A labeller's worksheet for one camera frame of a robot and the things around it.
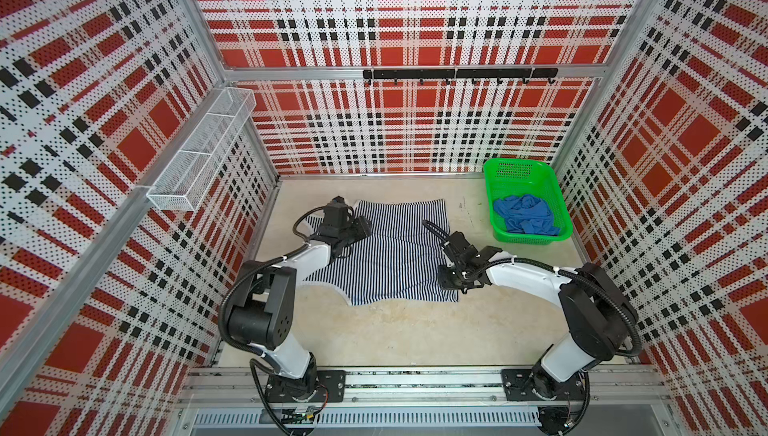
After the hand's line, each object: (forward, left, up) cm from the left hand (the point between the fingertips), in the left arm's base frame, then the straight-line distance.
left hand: (368, 230), depth 94 cm
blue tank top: (+8, -54, -3) cm, 55 cm away
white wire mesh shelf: (+12, +54, +15) cm, 58 cm away
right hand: (-16, -23, -5) cm, 29 cm away
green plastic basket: (+30, -62, -6) cm, 69 cm away
